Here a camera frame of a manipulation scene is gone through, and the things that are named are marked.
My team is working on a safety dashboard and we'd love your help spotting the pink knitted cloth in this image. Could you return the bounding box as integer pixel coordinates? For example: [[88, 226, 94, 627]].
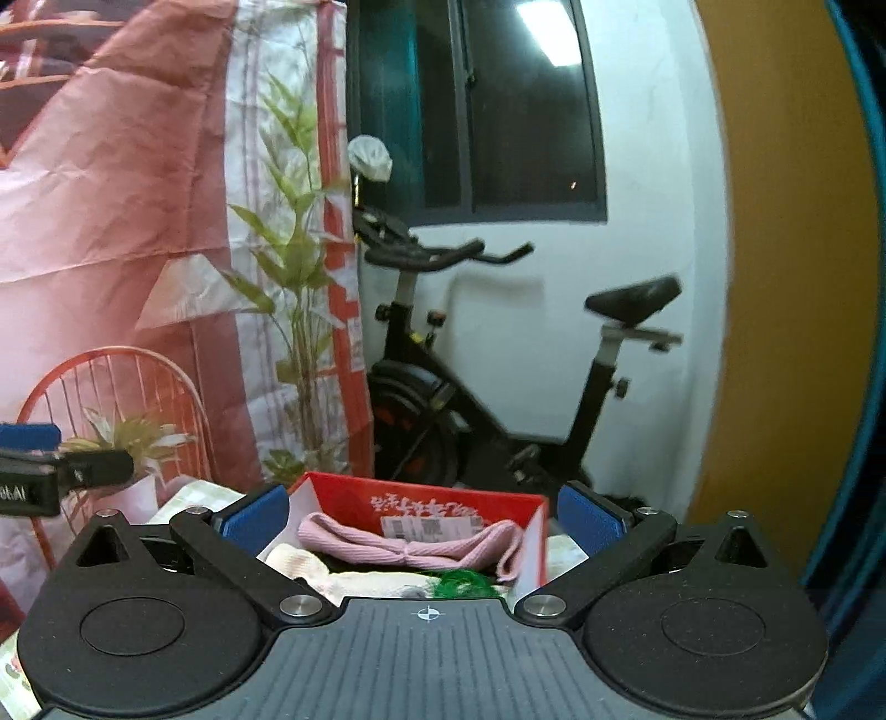
[[297, 512, 524, 584]]

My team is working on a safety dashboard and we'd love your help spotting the green tassel cord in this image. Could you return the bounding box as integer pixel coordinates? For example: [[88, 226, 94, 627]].
[[432, 565, 502, 602]]

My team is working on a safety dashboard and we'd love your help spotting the cream crocheted pad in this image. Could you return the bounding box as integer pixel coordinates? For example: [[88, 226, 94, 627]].
[[264, 543, 344, 606]]

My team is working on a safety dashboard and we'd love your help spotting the white shipping label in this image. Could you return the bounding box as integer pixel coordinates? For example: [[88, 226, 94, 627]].
[[380, 516, 485, 543]]

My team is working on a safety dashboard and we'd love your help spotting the red strawberry cardboard box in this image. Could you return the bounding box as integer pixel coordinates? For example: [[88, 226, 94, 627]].
[[274, 472, 548, 595]]

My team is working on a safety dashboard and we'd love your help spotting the orange wooden door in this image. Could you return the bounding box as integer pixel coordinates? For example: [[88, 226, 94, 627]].
[[691, 2, 880, 568]]

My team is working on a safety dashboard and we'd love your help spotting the black exercise bike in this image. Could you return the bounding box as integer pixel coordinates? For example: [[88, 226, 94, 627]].
[[353, 207, 694, 514]]

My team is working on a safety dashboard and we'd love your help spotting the green checkered bunny tablecloth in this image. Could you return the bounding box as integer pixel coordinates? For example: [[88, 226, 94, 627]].
[[2, 480, 243, 718]]

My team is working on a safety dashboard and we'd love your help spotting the red printed backdrop cloth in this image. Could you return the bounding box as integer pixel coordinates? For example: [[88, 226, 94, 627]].
[[0, 0, 377, 645]]

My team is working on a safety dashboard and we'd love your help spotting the white plastic bag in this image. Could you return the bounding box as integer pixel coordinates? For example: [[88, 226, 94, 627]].
[[347, 135, 394, 183]]

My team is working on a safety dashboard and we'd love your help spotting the dark window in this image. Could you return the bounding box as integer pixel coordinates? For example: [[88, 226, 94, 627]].
[[347, 2, 608, 227]]

